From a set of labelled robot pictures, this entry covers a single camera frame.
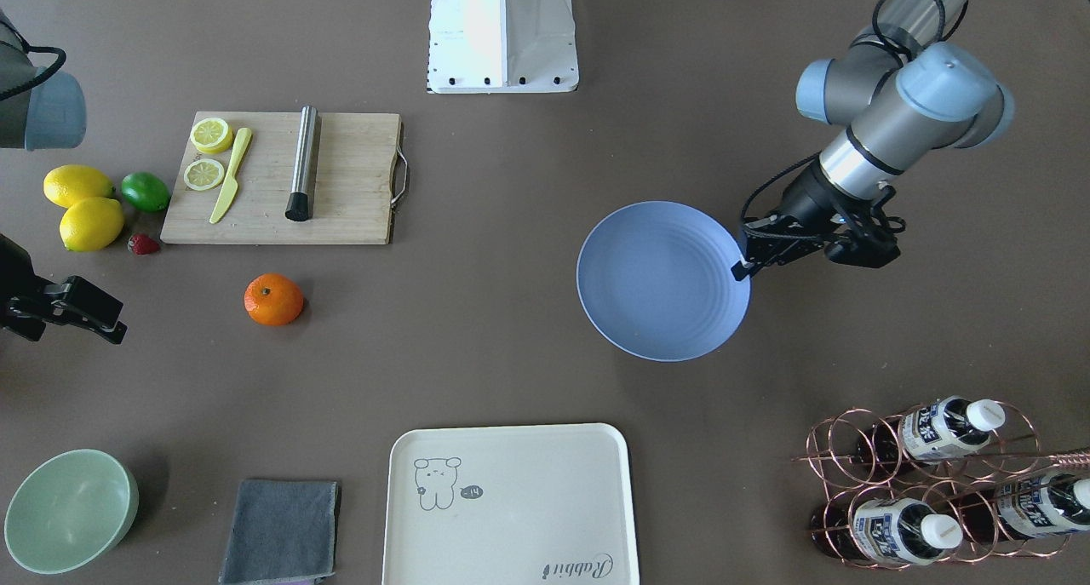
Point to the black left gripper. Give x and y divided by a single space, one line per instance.
806 196

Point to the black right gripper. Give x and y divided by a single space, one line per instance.
13 280

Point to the orange fruit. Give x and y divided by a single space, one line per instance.
272 299

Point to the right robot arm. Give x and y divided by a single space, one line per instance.
43 107

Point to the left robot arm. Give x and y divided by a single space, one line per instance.
902 90

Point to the blue plate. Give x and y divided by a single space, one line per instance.
655 280

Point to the yellow lemon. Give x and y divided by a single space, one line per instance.
91 224
68 184

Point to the red strawberry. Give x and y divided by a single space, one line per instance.
142 244

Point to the green lime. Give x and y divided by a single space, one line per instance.
145 191

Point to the mint green bowl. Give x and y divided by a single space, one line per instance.
68 512

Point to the lemon slice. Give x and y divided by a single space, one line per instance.
204 174
211 135

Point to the yellow plastic knife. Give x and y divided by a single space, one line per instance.
229 186

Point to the dark bottle white cap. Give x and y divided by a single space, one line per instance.
1049 505
927 436
890 533

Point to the steel cylinder tool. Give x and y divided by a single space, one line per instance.
299 205

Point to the cream tray with rabbit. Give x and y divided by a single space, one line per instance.
540 504

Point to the grey cloth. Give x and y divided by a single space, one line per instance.
282 532

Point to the wooden cutting board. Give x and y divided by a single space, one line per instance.
351 197

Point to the copper wire bottle rack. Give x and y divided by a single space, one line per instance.
1014 452

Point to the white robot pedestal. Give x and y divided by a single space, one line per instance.
502 47

